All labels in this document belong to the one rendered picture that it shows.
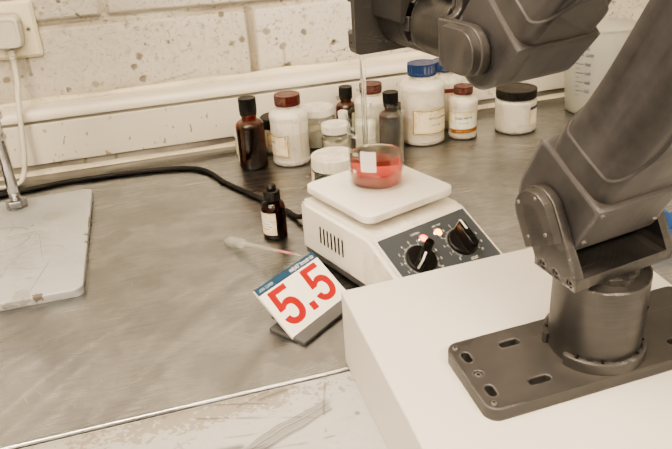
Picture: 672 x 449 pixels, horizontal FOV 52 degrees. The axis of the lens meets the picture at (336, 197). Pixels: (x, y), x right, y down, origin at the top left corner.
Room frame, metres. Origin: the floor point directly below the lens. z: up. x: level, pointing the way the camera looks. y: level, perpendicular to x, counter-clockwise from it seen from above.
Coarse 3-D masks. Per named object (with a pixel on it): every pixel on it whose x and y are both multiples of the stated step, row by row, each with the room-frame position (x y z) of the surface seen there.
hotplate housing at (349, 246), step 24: (312, 216) 0.69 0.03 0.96; (336, 216) 0.66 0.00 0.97; (408, 216) 0.65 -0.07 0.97; (432, 216) 0.65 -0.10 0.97; (312, 240) 0.69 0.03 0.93; (336, 240) 0.65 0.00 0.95; (360, 240) 0.61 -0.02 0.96; (336, 264) 0.65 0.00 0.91; (360, 264) 0.61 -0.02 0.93; (384, 264) 0.58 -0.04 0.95
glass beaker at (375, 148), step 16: (352, 112) 0.72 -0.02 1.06; (368, 112) 0.73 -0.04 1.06; (384, 112) 0.72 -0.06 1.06; (400, 112) 0.71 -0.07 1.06; (352, 128) 0.68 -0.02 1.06; (368, 128) 0.67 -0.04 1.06; (384, 128) 0.67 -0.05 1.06; (400, 128) 0.68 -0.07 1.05; (352, 144) 0.68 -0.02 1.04; (368, 144) 0.67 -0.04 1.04; (384, 144) 0.67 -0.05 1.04; (400, 144) 0.68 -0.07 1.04; (352, 160) 0.68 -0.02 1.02; (368, 160) 0.67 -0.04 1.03; (384, 160) 0.67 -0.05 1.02; (400, 160) 0.68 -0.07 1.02; (352, 176) 0.69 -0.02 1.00; (368, 176) 0.67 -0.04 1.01; (384, 176) 0.67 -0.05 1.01; (400, 176) 0.68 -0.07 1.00; (368, 192) 0.67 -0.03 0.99
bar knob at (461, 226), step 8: (456, 224) 0.63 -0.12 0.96; (464, 224) 0.62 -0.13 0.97; (456, 232) 0.62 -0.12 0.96; (464, 232) 0.61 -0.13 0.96; (472, 232) 0.61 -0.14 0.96; (448, 240) 0.62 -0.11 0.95; (456, 240) 0.62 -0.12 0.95; (464, 240) 0.61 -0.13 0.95; (472, 240) 0.60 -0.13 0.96; (456, 248) 0.61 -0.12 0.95; (464, 248) 0.61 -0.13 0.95; (472, 248) 0.60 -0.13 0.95
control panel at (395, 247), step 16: (432, 224) 0.64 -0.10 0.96; (448, 224) 0.64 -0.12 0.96; (384, 240) 0.60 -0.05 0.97; (400, 240) 0.61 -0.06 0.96; (416, 240) 0.61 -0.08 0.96; (480, 240) 0.63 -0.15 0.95; (400, 256) 0.59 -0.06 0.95; (448, 256) 0.60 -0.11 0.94; (464, 256) 0.60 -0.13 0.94; (480, 256) 0.61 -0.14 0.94; (400, 272) 0.57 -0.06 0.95; (416, 272) 0.58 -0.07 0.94
